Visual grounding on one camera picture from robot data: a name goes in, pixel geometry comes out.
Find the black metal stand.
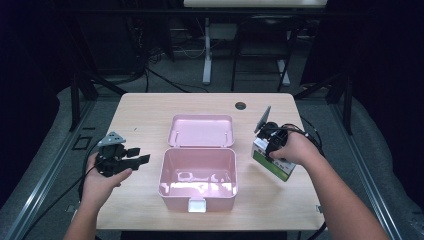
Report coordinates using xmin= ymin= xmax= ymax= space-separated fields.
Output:
xmin=293 ymin=71 xmax=354 ymax=136
xmin=68 ymin=66 xmax=128 ymax=133

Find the person's left hand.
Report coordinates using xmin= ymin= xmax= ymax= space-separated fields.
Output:
xmin=80 ymin=161 xmax=133 ymax=208

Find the metal floor rail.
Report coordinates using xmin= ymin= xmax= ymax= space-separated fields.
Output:
xmin=0 ymin=99 xmax=98 ymax=240
xmin=329 ymin=103 xmax=405 ymax=240

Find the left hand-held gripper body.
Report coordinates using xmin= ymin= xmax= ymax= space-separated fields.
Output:
xmin=94 ymin=131 xmax=133 ymax=178

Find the pink storage box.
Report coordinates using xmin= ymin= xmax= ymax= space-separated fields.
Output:
xmin=158 ymin=114 xmax=239 ymax=213

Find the black floor cable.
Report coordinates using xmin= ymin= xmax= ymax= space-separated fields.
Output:
xmin=144 ymin=66 xmax=209 ymax=94
xmin=20 ymin=164 xmax=98 ymax=240
xmin=300 ymin=115 xmax=324 ymax=158

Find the white desk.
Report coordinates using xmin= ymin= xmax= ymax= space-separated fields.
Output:
xmin=183 ymin=0 xmax=329 ymax=87

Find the black chair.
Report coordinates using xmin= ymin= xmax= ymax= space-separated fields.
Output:
xmin=230 ymin=14 xmax=306 ymax=93

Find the person's right hand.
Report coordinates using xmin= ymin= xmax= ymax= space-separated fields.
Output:
xmin=268 ymin=124 xmax=323 ymax=168

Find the green white medicine box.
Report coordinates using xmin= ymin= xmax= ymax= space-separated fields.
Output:
xmin=250 ymin=136 xmax=297 ymax=183

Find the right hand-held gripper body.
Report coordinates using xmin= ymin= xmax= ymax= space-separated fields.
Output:
xmin=253 ymin=105 xmax=289 ymax=152

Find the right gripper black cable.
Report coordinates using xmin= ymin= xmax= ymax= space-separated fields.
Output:
xmin=281 ymin=123 xmax=326 ymax=240

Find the black curtain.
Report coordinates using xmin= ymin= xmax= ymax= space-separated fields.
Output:
xmin=353 ymin=0 xmax=424 ymax=214
xmin=0 ymin=0 xmax=73 ymax=208

